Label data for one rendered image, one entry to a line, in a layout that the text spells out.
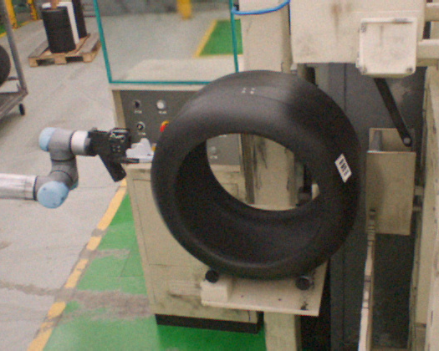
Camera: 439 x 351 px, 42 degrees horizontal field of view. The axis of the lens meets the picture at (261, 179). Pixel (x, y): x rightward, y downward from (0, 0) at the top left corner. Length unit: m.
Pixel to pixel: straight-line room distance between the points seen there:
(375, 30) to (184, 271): 1.92
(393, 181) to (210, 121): 0.66
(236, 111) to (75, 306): 2.08
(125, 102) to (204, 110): 1.03
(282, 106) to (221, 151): 1.00
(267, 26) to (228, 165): 0.83
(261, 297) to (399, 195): 0.54
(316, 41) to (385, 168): 0.78
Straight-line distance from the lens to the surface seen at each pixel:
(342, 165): 1.47
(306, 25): 1.13
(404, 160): 1.82
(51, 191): 1.71
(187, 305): 2.88
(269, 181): 1.98
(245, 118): 1.45
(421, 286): 2.09
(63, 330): 3.19
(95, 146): 1.78
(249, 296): 1.84
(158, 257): 2.75
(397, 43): 1.03
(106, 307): 3.24
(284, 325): 2.34
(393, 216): 1.91
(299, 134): 1.44
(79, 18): 8.89
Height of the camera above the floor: 1.95
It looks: 27 degrees down
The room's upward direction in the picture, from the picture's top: 4 degrees counter-clockwise
